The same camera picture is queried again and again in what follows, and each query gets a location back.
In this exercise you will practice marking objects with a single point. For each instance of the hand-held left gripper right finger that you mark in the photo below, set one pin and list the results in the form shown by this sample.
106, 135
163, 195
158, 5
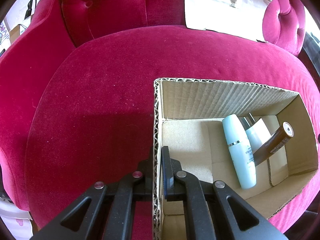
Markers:
190, 200

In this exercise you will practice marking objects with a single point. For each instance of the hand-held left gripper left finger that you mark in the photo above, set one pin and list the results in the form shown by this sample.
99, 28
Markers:
117, 205

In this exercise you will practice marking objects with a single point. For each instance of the cardboard box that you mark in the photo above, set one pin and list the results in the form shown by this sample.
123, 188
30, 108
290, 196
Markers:
190, 140

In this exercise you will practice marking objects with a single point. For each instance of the pale blue cosmetic bottle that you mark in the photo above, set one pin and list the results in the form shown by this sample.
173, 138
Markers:
241, 160

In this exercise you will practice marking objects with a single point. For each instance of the small white charger plug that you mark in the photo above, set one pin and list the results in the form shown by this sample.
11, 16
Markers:
260, 132

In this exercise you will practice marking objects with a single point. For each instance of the brown lipstick tube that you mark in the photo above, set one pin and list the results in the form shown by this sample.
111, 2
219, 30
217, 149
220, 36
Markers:
275, 141

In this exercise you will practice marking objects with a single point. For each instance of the red velvet tufted sofa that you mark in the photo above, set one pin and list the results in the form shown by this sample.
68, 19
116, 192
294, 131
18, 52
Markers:
100, 105

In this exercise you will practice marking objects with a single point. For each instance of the black power adapter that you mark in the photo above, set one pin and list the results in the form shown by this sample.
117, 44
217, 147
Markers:
31, 3

